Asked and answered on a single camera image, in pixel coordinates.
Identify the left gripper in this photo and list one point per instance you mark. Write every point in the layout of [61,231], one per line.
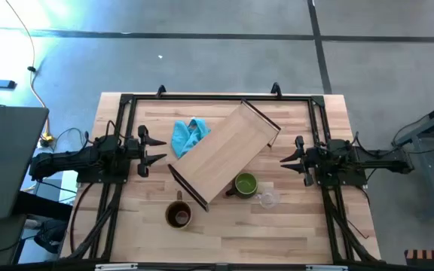
[132,149]

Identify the grey metal cart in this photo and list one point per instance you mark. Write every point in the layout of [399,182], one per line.
[428,158]

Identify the dark grey panel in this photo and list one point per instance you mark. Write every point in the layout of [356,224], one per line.
[6,162]

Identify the grey metal bracket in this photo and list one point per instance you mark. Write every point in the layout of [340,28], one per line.
[116,267]
[326,267]

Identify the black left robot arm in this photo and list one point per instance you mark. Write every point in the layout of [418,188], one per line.
[70,160]

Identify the black table clamp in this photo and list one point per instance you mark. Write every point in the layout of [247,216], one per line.
[161,90]
[276,89]

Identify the clear plastic cup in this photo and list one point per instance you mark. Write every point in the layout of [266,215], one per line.
[268,198]

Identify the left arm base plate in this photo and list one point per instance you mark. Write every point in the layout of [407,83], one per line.
[89,177]

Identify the black table frame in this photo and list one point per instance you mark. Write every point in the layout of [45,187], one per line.
[220,97]

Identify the yellow power plug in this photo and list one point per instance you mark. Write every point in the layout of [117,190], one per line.
[46,138]

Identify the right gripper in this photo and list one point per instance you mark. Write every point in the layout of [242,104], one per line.
[316,162]

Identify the brown teal glazed mug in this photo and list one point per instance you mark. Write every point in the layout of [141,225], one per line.
[179,216]

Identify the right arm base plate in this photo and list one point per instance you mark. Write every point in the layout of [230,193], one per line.
[356,181]

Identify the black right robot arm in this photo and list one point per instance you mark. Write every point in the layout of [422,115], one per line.
[382,162]

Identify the orange black striped block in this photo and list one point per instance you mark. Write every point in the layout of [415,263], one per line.
[431,257]

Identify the dark mug with green inside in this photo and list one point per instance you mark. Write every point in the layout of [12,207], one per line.
[245,184]

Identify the blue cloth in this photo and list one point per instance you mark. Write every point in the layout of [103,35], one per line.
[187,137]

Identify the black desk base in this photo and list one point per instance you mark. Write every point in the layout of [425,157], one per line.
[43,205]

